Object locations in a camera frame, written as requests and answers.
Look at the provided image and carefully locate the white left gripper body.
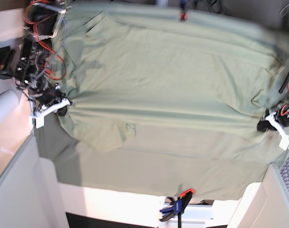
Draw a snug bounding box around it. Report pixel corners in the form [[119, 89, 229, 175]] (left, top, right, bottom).
[[264, 108, 289, 142]]

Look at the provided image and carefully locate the light green T-shirt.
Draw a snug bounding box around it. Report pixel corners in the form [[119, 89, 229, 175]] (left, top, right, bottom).
[[59, 11, 289, 151]]

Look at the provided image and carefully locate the orange black clamp middle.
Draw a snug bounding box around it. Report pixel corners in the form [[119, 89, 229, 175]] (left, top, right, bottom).
[[179, 0, 187, 22]]

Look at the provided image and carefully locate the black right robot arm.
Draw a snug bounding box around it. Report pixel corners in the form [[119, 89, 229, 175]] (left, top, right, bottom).
[[15, 0, 71, 116]]

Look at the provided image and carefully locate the white paper roll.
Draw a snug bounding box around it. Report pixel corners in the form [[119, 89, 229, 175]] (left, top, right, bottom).
[[0, 90, 20, 124]]

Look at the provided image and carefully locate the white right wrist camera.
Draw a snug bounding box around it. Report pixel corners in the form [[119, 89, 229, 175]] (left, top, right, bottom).
[[29, 115, 45, 129]]

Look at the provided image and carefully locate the green table cloth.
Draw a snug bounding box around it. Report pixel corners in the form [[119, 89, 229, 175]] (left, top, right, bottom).
[[32, 2, 289, 200]]

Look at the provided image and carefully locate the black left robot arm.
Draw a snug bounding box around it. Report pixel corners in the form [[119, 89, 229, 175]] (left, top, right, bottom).
[[256, 71, 289, 145]]

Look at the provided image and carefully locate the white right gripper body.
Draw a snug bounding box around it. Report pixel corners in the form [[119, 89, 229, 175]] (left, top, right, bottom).
[[35, 98, 75, 118]]

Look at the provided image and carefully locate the blue orange bar clamp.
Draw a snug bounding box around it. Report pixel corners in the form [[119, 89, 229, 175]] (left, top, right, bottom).
[[159, 188, 195, 228]]

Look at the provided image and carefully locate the black tablet on stand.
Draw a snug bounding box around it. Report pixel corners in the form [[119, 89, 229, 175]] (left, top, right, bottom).
[[0, 46, 16, 80]]

